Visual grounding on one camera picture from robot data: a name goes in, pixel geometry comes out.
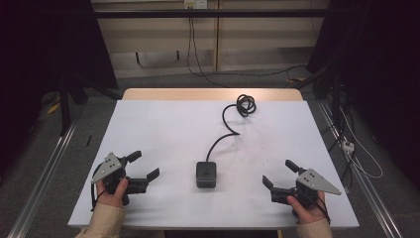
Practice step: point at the black curtain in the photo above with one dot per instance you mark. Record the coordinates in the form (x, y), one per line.
(39, 49)
(379, 66)

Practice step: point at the aluminium floor rail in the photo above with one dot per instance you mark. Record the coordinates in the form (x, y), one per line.
(366, 191)
(43, 181)

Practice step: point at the small black stick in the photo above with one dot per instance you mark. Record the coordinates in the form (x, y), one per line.
(88, 140)

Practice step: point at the black metal stand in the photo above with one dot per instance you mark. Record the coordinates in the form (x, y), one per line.
(65, 105)

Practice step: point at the yellow floor tape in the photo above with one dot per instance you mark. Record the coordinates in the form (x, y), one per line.
(53, 108)

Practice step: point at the person's left hand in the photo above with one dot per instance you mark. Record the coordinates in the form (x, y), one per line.
(114, 196)

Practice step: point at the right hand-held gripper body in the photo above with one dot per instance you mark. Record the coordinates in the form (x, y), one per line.
(313, 183)

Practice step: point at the black horizontal metal bar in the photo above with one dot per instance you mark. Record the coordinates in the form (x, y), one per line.
(211, 13)

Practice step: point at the black power adapter box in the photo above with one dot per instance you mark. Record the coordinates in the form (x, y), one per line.
(206, 174)

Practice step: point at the person's right hand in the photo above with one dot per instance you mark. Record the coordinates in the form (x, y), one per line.
(307, 213)

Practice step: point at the white table cover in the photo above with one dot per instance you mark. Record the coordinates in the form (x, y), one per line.
(171, 132)

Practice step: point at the white wall socket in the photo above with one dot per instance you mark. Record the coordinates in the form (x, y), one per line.
(195, 3)

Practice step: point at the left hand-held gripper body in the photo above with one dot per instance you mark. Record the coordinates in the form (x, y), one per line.
(107, 168)

